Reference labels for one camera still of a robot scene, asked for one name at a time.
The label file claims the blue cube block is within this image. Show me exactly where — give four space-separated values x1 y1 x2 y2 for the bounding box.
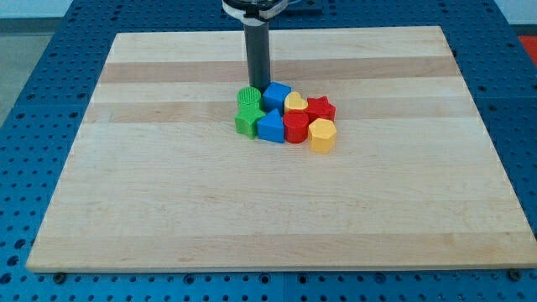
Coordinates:
262 81 292 116

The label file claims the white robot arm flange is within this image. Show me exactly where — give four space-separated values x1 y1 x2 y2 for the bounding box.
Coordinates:
222 0 289 23

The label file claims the blue triangle block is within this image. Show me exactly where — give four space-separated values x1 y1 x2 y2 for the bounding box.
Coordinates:
257 109 284 143

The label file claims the red cylinder block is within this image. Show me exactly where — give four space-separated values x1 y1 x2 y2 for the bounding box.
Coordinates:
283 110 309 143

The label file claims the green star block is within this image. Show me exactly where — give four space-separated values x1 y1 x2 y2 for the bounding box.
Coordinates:
234 103 266 139

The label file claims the yellow heart block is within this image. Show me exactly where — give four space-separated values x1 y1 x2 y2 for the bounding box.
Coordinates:
284 91 308 113

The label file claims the yellow hexagon block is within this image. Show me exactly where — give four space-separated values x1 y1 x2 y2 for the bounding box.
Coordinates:
308 118 337 154

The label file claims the green cylinder block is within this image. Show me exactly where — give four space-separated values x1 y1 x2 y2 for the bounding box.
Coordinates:
237 86 262 109

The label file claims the red star block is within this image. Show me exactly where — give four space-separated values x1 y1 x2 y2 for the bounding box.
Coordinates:
304 96 336 123

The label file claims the wooden board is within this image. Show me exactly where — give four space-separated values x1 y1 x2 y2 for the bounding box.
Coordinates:
26 26 536 273

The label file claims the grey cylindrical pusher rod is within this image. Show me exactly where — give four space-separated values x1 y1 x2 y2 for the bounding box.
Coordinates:
244 19 271 92

